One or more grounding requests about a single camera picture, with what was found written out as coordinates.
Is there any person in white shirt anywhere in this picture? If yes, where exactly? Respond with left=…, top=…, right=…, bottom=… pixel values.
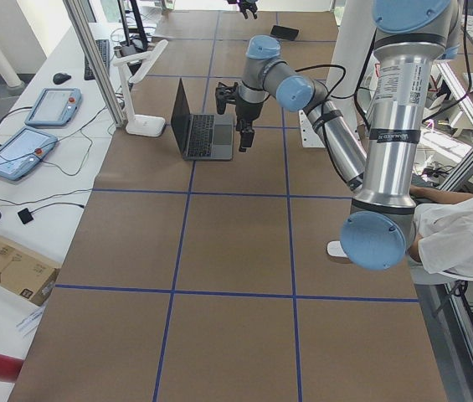
left=408, top=185, right=473, bottom=280

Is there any black mouse pad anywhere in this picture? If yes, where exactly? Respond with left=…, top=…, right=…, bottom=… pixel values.
left=270, top=25, right=299, bottom=41

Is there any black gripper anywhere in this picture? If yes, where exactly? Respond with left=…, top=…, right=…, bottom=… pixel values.
left=238, top=0, right=258, bottom=19
left=235, top=98, right=264, bottom=152

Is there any black computer mouse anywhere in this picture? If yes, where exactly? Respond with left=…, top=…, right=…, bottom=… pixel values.
left=52, top=73, right=71, bottom=85

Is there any white desk lamp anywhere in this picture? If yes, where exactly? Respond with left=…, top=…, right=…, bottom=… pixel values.
left=112, top=39, right=169, bottom=137

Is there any grey laptop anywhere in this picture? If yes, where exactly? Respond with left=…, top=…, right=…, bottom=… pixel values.
left=171, top=79, right=234, bottom=161

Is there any black keyboard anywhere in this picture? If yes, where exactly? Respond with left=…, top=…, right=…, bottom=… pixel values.
left=83, top=39, right=111, bottom=81

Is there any aluminium frame post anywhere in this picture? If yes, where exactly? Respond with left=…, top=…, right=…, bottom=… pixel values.
left=63, top=0, right=126, bottom=128

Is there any near blue teach pendant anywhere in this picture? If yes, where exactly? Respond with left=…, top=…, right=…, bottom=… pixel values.
left=0, top=126, right=59, bottom=181

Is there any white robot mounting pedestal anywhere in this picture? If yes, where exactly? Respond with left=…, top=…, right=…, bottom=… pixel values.
left=297, top=0, right=378, bottom=148

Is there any far blue teach pendant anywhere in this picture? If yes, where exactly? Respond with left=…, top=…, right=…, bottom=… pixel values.
left=24, top=88, right=82, bottom=128

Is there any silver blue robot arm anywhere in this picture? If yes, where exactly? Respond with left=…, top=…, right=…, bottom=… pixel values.
left=234, top=1, right=464, bottom=271

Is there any white computer mouse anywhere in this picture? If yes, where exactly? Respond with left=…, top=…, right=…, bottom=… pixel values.
left=326, top=240, right=348, bottom=259

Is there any brown cardboard box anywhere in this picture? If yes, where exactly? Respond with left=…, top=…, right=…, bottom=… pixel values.
left=0, top=235, right=61, bottom=307

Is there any blue teach pendant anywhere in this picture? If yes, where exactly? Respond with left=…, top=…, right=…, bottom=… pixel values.
left=0, top=126, right=59, bottom=181
left=24, top=88, right=82, bottom=128

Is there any small black square puck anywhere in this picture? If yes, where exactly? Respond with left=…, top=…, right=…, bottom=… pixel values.
left=18, top=208, right=34, bottom=224

